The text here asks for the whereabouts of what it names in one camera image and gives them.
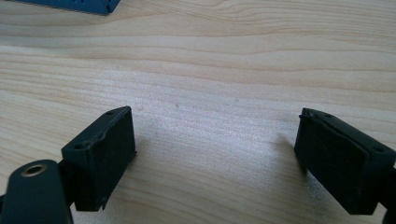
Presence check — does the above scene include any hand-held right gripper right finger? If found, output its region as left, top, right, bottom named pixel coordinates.
left=293, top=107, right=396, bottom=217

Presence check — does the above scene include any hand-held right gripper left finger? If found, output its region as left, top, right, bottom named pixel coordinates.
left=61, top=105, right=137, bottom=213

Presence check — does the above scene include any blue perforated plastic basket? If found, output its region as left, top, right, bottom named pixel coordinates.
left=13, top=0, right=121, bottom=17

